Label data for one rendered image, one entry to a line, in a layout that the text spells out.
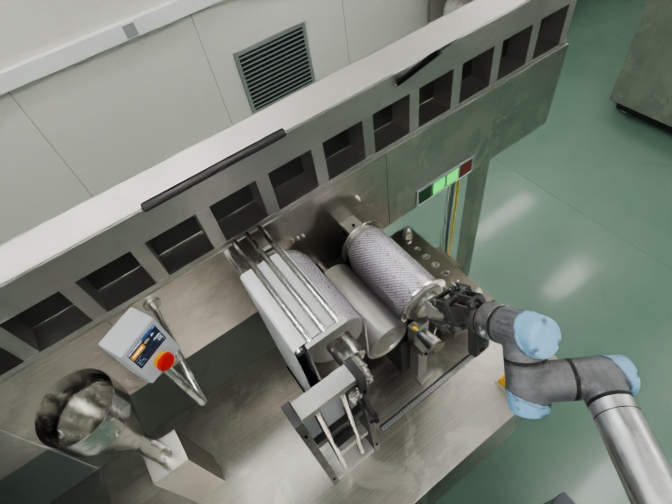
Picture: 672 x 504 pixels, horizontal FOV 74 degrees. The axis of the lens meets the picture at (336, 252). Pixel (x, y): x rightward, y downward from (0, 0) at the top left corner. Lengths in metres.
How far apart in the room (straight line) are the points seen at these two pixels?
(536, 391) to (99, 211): 0.74
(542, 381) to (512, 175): 2.54
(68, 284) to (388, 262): 0.72
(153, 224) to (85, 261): 0.15
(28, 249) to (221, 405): 1.13
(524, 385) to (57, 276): 0.89
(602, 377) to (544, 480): 1.47
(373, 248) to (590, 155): 2.60
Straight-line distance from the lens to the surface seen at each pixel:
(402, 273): 1.13
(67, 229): 0.46
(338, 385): 0.87
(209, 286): 1.16
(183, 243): 1.14
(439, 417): 1.41
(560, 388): 0.90
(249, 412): 1.48
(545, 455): 2.38
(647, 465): 0.87
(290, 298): 0.97
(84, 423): 1.06
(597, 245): 3.04
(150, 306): 1.12
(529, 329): 0.83
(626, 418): 0.89
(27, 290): 1.02
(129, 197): 0.45
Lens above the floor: 2.24
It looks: 52 degrees down
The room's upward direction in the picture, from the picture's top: 12 degrees counter-clockwise
